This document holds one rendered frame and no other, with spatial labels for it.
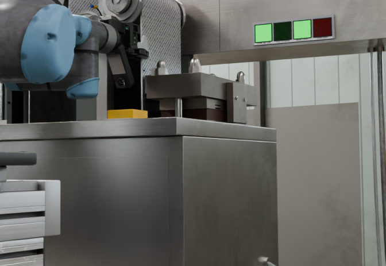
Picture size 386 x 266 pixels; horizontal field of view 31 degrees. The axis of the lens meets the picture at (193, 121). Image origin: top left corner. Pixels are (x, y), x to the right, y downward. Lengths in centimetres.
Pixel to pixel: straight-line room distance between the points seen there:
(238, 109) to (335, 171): 181
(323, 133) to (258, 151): 179
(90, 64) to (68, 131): 17
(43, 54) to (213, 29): 122
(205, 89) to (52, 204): 74
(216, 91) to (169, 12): 34
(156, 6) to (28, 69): 102
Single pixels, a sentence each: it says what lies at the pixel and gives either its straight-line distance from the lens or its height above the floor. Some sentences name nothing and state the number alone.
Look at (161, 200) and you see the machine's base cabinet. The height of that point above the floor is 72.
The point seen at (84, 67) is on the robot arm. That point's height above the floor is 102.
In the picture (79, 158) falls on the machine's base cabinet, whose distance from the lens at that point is 168.
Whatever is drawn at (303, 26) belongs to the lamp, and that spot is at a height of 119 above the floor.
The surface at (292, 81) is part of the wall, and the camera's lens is 386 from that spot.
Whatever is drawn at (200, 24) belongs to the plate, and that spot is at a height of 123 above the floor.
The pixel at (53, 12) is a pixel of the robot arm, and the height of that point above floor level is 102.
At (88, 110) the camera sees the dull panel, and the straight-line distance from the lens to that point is 239.
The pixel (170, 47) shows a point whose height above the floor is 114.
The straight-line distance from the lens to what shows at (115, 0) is 196.
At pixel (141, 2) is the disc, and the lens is 194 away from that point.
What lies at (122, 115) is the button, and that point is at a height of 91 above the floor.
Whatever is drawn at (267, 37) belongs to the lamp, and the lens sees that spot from 211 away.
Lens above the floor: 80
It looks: 3 degrees up
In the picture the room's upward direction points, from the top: 1 degrees counter-clockwise
